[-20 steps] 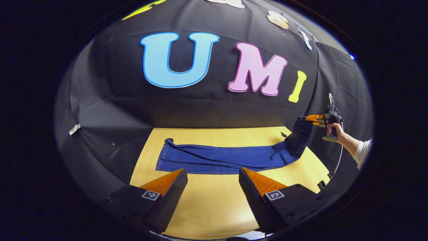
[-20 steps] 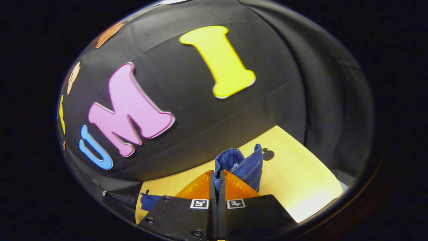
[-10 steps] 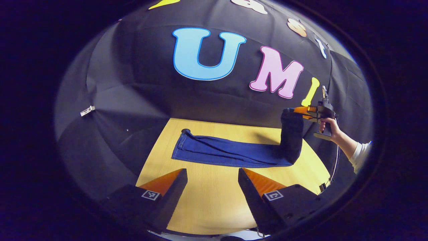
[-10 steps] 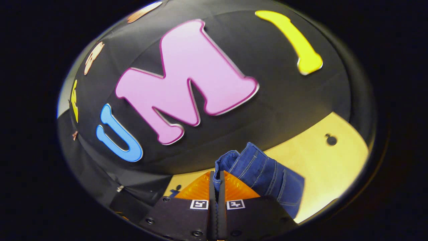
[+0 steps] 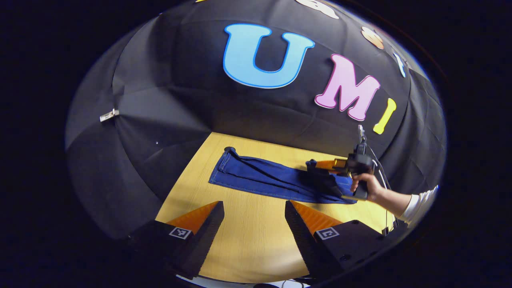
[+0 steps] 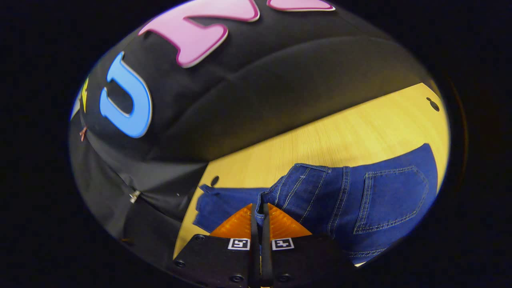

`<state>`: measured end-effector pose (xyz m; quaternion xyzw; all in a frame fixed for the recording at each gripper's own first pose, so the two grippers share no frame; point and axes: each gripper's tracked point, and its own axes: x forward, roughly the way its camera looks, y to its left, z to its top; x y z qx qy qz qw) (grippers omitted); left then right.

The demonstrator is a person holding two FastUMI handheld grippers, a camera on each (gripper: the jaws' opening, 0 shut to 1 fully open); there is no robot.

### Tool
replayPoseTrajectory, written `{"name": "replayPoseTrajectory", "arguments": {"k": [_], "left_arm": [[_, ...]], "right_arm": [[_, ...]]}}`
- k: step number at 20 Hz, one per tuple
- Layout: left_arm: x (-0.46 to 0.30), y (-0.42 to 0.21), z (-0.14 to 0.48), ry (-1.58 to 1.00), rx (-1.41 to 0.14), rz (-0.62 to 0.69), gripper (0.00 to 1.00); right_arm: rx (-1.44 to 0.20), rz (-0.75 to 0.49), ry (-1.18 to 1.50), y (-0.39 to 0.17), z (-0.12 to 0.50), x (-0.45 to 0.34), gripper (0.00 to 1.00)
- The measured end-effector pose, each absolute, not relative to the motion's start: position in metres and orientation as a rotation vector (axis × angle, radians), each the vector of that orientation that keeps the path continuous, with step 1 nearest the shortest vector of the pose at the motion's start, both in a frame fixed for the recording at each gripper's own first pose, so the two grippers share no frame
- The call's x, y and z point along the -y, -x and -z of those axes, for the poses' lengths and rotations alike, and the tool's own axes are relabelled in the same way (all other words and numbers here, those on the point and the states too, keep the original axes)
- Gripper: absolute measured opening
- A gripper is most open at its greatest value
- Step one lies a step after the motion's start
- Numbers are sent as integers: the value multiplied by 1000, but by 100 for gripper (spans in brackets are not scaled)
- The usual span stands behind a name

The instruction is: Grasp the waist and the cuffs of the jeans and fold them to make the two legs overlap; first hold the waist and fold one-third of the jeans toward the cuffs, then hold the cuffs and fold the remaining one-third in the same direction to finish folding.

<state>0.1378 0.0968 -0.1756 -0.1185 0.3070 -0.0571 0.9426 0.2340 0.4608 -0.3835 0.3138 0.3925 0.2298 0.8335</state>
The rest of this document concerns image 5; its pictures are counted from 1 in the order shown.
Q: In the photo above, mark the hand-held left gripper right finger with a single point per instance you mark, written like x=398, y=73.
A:
x=304, y=240

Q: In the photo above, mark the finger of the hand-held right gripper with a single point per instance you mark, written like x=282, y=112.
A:
x=324, y=180
x=326, y=164

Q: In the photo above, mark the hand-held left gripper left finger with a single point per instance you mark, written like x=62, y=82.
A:
x=204, y=240

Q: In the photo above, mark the blue jeans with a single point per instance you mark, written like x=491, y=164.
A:
x=260, y=178

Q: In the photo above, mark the black backdrop cloth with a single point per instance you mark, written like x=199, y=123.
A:
x=180, y=100

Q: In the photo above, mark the silver cloth clip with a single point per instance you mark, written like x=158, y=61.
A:
x=108, y=115

